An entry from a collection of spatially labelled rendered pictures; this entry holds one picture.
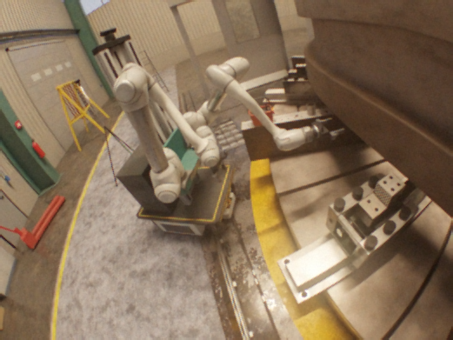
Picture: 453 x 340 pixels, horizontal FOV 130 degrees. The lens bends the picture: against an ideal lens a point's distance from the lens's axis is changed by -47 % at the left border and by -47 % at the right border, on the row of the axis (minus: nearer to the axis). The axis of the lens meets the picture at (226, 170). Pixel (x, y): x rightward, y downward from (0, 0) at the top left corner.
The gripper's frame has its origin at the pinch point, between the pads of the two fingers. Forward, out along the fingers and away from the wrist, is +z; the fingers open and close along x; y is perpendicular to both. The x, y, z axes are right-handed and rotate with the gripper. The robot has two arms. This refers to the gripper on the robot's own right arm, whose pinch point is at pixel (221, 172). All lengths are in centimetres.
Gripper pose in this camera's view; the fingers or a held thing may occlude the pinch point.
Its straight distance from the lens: 141.0
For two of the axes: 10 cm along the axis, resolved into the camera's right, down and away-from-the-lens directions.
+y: -9.3, 0.6, 3.6
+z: 2.9, 7.1, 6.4
